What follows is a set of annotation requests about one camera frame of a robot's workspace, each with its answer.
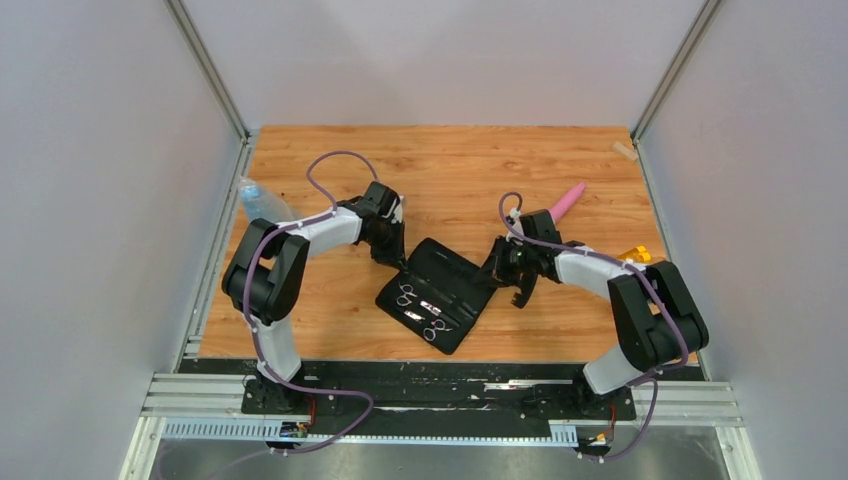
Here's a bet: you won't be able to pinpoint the tape piece on table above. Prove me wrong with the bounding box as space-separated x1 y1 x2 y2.
611 141 639 162

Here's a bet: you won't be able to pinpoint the black zippered tool case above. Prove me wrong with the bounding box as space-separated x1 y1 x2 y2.
375 238 496 355

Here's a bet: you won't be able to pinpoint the silver scissors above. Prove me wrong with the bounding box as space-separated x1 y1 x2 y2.
396 283 418 307
420 301 454 342

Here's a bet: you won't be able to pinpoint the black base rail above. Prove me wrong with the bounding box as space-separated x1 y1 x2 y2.
178 359 636 437

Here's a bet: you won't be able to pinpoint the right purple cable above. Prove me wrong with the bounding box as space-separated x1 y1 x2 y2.
498 192 694 463

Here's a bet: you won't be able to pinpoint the black handled comb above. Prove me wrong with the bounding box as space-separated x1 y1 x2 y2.
512 285 535 309

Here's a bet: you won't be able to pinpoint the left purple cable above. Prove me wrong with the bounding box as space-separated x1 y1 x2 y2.
241 150 376 458

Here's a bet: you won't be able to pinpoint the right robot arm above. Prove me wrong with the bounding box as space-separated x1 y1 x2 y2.
475 209 709 418

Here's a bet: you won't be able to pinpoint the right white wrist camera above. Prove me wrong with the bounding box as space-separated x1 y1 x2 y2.
506 208 524 239

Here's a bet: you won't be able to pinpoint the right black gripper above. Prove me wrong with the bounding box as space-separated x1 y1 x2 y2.
470 236 536 289

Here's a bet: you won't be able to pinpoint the purple cable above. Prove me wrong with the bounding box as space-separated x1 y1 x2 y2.
241 150 376 458
498 192 694 463

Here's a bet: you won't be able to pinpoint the pink hair trimmer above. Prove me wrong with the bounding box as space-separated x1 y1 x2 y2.
548 182 586 223

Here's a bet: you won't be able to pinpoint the clear blue spray bottle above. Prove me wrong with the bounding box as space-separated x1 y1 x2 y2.
238 177 297 223

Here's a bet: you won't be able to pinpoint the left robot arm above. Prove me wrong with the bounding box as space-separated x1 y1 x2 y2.
222 181 406 413

